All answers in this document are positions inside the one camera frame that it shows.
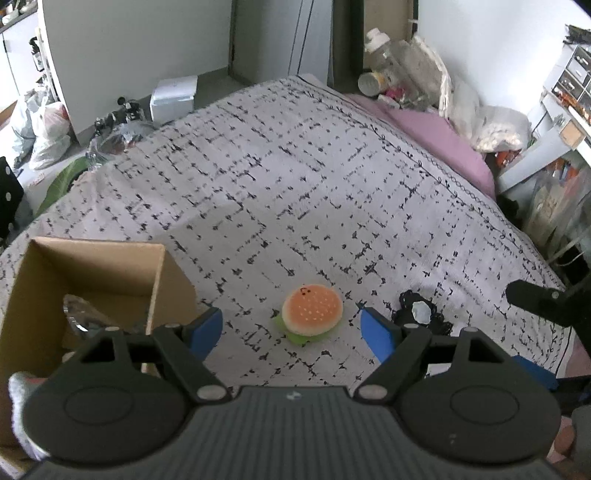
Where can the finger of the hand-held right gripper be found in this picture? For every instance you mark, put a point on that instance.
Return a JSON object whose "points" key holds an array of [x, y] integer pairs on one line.
{"points": [[542, 376], [540, 300]]}

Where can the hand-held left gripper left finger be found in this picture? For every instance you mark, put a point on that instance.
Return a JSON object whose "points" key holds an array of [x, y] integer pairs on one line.
{"points": [[205, 330]]}

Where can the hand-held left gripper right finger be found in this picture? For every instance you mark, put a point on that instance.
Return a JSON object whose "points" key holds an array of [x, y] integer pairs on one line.
{"points": [[376, 334]]}

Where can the black lace scrunchie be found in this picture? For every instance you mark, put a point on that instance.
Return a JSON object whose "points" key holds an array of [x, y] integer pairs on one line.
{"points": [[401, 318]]}

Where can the brown cardboard box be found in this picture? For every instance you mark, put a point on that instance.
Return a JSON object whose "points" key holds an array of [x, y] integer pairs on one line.
{"points": [[171, 286]]}

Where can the burger plush toy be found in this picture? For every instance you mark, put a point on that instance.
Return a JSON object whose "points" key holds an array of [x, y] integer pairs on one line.
{"points": [[311, 307]]}

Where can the clear plastic wrap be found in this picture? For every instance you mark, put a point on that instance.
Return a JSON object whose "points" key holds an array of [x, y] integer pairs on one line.
{"points": [[81, 311]]}

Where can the pink bed sheet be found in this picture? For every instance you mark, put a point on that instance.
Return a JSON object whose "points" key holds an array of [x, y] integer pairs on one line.
{"points": [[572, 362]]}

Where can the clear storage bags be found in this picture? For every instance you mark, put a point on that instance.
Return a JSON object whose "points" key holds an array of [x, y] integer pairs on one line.
{"points": [[554, 203]]}

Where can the white desk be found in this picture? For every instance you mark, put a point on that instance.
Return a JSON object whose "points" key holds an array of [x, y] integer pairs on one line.
{"points": [[545, 147]]}

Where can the white black-patterned blanket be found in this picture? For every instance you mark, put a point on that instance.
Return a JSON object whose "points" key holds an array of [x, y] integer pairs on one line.
{"points": [[323, 184]]}

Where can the small white plastic bag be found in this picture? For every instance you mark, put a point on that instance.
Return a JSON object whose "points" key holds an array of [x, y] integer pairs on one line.
{"points": [[501, 127]]}

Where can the pink pillow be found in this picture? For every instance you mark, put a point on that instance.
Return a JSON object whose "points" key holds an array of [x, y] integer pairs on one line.
{"points": [[438, 138]]}

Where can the dark clear plastic bag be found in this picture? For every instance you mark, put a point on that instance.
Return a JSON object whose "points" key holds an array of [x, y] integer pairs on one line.
{"points": [[117, 143]]}

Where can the green cloth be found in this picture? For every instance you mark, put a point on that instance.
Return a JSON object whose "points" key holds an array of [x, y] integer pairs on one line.
{"points": [[60, 182]]}

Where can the large white plastic bag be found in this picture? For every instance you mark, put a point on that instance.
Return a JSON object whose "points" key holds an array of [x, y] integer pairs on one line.
{"points": [[461, 101]]}

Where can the black tripod gear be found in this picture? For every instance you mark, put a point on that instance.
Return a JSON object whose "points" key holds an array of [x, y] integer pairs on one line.
{"points": [[129, 110]]}

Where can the white box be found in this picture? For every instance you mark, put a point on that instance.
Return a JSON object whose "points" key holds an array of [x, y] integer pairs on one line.
{"points": [[173, 99]]}

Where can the grey drawer organizer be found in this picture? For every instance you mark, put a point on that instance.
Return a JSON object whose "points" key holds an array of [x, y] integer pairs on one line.
{"points": [[575, 69]]}

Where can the black white-dotted bag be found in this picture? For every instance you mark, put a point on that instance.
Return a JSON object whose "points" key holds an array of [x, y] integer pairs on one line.
{"points": [[9, 203]]}

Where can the white red plastic bag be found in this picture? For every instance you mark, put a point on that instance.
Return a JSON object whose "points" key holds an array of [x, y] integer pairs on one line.
{"points": [[48, 138]]}

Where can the paper cup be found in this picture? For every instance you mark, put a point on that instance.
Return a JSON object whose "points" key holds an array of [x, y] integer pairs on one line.
{"points": [[369, 84]]}

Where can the grey plastic bag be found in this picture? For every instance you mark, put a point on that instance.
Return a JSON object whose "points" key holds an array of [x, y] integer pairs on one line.
{"points": [[21, 122]]}

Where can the clear plastic bottle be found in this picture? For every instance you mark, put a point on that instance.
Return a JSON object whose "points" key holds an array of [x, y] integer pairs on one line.
{"points": [[385, 50]]}

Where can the grey wardrobe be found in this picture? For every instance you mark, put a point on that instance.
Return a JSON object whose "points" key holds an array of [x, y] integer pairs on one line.
{"points": [[277, 37]]}

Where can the folded brown table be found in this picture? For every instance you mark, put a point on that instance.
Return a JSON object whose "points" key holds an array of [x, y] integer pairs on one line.
{"points": [[392, 14]]}

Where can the black spray bottle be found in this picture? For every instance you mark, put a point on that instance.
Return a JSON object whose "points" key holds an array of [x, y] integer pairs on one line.
{"points": [[35, 55]]}

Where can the white kitchen cabinet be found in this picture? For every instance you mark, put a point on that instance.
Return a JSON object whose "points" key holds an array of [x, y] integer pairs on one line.
{"points": [[14, 55]]}

